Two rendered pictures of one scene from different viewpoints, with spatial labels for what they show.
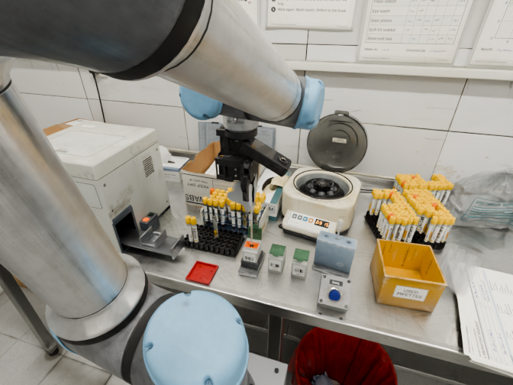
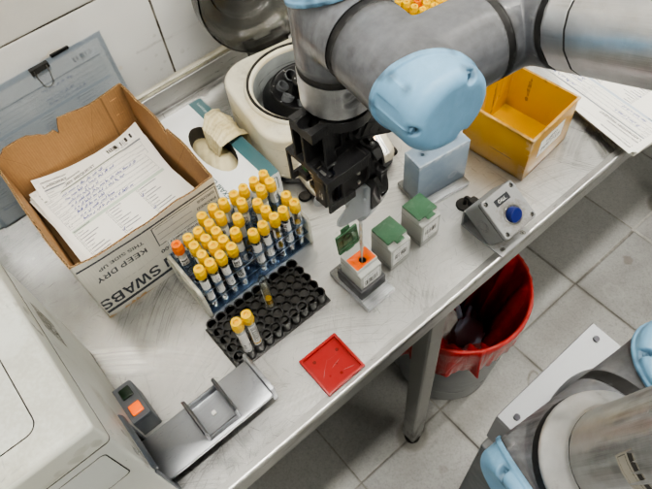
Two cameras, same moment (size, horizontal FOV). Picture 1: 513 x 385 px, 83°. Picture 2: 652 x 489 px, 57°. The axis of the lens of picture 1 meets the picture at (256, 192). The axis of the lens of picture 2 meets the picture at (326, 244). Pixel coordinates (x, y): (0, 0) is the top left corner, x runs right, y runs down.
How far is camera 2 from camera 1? 56 cm
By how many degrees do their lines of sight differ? 42
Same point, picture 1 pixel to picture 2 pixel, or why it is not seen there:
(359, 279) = (474, 171)
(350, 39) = not seen: outside the picture
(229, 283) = (378, 334)
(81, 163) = (56, 450)
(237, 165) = (364, 164)
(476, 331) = (610, 120)
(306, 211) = not seen: hidden behind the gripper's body
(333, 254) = (442, 170)
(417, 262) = (505, 93)
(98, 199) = (117, 467)
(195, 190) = (120, 278)
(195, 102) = (449, 123)
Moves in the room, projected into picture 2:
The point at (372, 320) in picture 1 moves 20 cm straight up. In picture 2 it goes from (541, 202) to (574, 114)
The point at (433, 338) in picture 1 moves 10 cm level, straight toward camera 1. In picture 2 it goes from (594, 164) to (620, 210)
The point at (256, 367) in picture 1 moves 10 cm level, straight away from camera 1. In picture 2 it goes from (581, 358) to (507, 321)
